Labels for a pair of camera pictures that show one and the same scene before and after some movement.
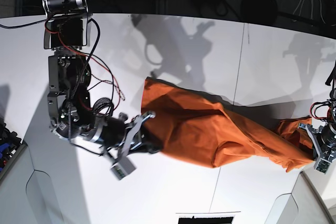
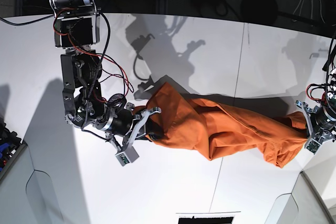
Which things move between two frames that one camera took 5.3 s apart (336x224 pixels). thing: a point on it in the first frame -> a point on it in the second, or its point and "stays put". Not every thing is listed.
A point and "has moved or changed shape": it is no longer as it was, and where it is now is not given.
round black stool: (259, 7) stays put
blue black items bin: (11, 148) stays put
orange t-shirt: (200, 130) has moved or changed shape
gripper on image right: (324, 139) -> (321, 123)
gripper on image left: (114, 135) -> (122, 127)
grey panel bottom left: (26, 196) stays put
